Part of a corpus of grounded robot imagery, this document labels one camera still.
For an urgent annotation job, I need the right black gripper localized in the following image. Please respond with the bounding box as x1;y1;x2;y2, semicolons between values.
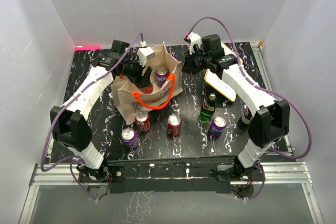
182;47;212;76

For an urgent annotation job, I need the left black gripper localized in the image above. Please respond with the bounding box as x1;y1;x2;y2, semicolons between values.
121;54;152;88

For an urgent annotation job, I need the red coke can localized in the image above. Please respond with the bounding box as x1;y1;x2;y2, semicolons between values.
141;84;153;94
135;111;151;133
167;114;182;137

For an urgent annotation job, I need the purple fanta can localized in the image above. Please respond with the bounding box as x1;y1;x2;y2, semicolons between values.
208;116;227;138
121;128;140;149
155;66;170;88

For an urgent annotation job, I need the canvas bag with orange handles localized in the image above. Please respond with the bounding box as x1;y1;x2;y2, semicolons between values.
110;41;184;125

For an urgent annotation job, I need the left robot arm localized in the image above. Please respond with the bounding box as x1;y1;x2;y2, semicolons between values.
50;40;154;182

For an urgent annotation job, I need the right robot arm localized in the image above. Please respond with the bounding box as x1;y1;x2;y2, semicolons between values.
182;32;290;180

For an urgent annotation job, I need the green glass bottle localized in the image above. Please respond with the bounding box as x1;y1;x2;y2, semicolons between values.
199;93;216;123

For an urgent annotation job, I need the black marble pattern mat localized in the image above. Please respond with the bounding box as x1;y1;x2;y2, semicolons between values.
43;41;296;163

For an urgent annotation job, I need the pink marker pen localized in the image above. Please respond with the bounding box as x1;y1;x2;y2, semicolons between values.
74;46;101;51

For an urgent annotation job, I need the dark Pepsi bottle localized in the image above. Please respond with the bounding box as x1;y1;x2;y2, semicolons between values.
237;107;253;130

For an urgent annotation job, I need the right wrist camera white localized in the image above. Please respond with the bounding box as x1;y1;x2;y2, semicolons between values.
184;32;202;55

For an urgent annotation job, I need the small whiteboard with orange frame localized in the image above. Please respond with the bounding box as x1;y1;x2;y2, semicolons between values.
204;41;237;102

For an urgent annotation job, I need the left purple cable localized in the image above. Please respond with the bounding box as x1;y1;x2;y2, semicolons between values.
41;31;145;201

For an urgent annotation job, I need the purple cable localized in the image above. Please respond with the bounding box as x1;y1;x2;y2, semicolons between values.
186;17;312;200
41;31;145;201

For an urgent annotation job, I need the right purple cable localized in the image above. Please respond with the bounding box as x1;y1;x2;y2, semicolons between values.
186;17;312;200

